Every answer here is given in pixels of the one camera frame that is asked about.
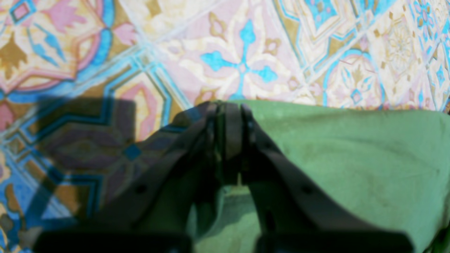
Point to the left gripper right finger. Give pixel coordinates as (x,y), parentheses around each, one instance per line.
(295,214)

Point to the green t-shirt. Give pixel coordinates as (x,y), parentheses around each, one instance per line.
(388,167)

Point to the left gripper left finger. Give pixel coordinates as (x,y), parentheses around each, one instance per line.
(150,215)

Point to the patterned tablecloth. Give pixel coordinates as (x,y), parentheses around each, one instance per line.
(82,81)

